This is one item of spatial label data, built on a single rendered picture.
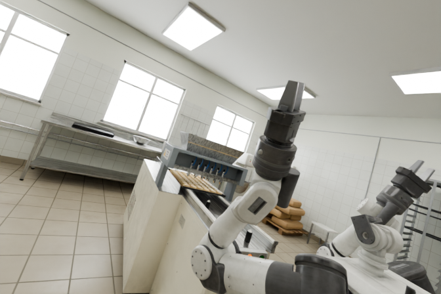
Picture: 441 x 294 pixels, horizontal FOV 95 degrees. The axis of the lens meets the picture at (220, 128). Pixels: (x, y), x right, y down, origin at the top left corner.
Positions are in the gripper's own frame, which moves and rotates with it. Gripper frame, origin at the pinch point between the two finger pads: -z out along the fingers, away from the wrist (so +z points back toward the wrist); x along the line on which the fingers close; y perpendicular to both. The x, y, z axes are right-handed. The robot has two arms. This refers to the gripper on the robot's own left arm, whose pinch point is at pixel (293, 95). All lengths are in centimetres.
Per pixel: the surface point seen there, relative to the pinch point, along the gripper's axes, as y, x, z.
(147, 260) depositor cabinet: -75, 29, 144
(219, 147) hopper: -75, 91, 65
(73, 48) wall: -423, 98, 25
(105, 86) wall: -388, 139, 82
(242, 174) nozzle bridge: -54, 106, 86
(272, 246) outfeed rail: -1, 49, 81
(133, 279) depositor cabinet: -76, 20, 156
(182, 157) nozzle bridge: -91, 65, 75
